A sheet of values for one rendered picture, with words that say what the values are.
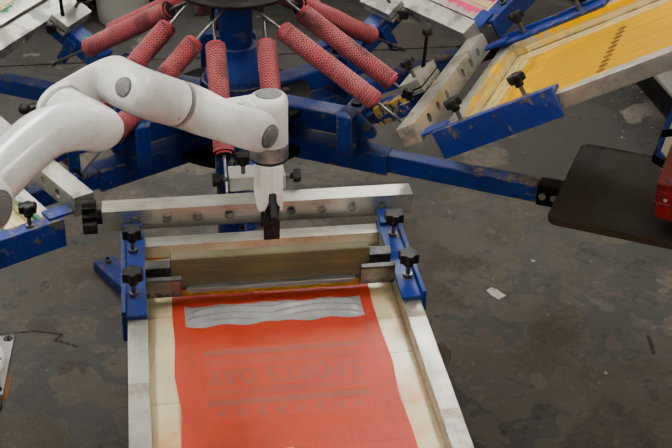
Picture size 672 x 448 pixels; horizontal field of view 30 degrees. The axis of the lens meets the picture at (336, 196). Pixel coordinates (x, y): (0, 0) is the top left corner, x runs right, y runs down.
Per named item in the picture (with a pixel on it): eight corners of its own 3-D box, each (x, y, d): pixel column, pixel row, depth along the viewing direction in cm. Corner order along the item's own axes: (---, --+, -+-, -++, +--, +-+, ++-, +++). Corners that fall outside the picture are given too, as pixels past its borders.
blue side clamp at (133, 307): (149, 340, 247) (147, 310, 244) (123, 341, 247) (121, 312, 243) (146, 257, 273) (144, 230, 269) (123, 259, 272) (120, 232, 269)
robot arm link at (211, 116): (151, 117, 223) (228, 139, 240) (198, 141, 216) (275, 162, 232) (167, 73, 223) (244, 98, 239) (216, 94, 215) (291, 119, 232)
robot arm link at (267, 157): (247, 131, 246) (247, 144, 248) (251, 152, 239) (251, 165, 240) (285, 129, 247) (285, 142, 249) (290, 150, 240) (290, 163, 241)
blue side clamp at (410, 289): (425, 319, 255) (427, 291, 251) (401, 321, 254) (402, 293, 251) (397, 241, 281) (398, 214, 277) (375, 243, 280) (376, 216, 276)
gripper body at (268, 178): (247, 140, 247) (248, 190, 253) (252, 164, 238) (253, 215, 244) (285, 138, 248) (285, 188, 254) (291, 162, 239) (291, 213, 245)
